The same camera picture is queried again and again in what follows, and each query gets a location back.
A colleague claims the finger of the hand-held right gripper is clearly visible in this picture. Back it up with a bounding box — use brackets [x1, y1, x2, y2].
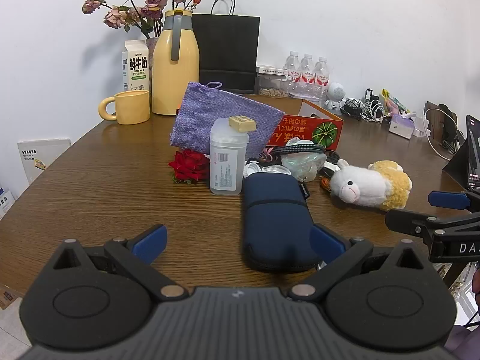
[428, 189, 480, 213]
[385, 210, 480, 246]

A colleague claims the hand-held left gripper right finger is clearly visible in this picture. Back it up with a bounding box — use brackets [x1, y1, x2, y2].
[287, 224, 436, 302]

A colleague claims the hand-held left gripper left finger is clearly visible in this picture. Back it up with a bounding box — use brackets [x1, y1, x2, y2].
[49, 224, 188, 302]

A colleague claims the navy zip case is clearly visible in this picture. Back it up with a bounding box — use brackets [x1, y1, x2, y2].
[242, 173, 323, 272]

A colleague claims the white and yellow plush alpaca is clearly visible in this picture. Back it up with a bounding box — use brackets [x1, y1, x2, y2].
[329, 159, 412, 211]

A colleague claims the iridescent plastic bag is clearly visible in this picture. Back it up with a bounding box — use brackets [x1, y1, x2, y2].
[281, 139, 325, 182]

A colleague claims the red rose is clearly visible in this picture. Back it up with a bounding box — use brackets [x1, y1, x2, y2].
[168, 149, 211, 184]

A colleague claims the black and white braided cable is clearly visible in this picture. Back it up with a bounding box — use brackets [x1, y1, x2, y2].
[270, 143, 327, 157]

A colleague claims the clear plastic jar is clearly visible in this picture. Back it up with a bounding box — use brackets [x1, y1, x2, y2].
[209, 118, 250, 196]

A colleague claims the orange cardboard box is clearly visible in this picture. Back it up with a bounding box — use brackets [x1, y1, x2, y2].
[240, 94, 344, 151]

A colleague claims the purple knitted pouch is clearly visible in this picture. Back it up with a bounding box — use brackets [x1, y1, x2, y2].
[169, 81, 286, 158]

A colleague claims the small yellow block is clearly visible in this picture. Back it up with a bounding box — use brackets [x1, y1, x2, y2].
[229, 115, 257, 133]

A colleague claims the black folding stand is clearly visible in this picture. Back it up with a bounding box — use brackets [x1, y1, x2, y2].
[442, 114, 480, 192]

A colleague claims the small white box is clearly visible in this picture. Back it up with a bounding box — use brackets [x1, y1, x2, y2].
[412, 114, 432, 137]

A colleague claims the dark brown bag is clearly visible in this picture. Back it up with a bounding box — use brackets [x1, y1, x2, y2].
[424, 101, 469, 158]

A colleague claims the purple tissue pack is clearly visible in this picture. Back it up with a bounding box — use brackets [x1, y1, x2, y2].
[389, 114, 415, 139]

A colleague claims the colourful snack packet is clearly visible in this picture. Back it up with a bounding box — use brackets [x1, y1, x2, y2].
[382, 89, 409, 116]

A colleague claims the yellow ceramic mug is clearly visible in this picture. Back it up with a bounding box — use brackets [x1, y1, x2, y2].
[98, 90, 151, 125]

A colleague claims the white paper box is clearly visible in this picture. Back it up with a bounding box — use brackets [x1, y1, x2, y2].
[17, 139, 72, 184]

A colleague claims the white robot speaker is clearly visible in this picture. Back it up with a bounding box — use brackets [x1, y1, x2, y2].
[325, 82, 347, 115]

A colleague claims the yellow thermos jug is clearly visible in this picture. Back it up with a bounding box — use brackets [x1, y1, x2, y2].
[151, 8, 200, 116]

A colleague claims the clear seed container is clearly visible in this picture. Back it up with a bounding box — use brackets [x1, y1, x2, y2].
[257, 65, 291, 98]

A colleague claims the white milk carton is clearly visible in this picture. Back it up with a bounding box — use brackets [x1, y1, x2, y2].
[122, 40, 151, 94]

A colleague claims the black paper bag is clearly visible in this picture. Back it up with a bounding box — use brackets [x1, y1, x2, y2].
[191, 0, 261, 94]

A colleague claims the dried pink rose bouquet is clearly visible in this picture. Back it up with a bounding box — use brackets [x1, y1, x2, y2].
[82, 0, 201, 40]

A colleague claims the white cable tangle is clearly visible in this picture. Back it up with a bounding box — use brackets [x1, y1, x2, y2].
[360, 99, 387, 123]

